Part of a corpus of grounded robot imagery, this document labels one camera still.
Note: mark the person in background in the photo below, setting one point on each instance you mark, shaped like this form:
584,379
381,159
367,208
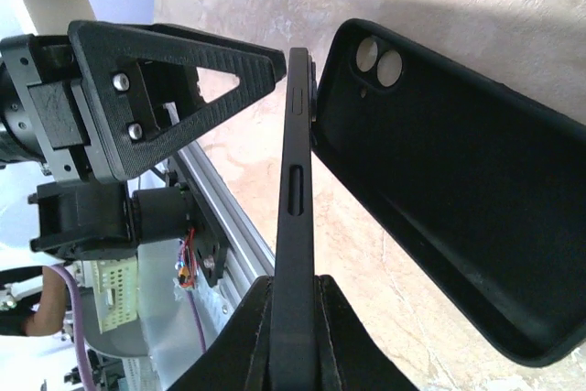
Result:
40,314

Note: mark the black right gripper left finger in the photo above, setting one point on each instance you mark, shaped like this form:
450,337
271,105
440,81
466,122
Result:
238,358

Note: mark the black phone case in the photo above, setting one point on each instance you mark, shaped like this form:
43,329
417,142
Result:
482,186

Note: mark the grey slotted cable duct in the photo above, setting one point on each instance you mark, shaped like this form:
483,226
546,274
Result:
115,287

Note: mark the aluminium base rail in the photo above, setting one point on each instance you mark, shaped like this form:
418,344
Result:
167,314

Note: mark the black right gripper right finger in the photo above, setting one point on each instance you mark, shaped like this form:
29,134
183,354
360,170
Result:
348,357

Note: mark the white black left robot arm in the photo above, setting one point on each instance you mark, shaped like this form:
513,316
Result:
99,220

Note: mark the black phone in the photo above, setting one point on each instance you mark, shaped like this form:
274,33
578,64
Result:
292,363

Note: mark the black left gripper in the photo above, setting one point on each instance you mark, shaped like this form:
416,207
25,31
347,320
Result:
112,101

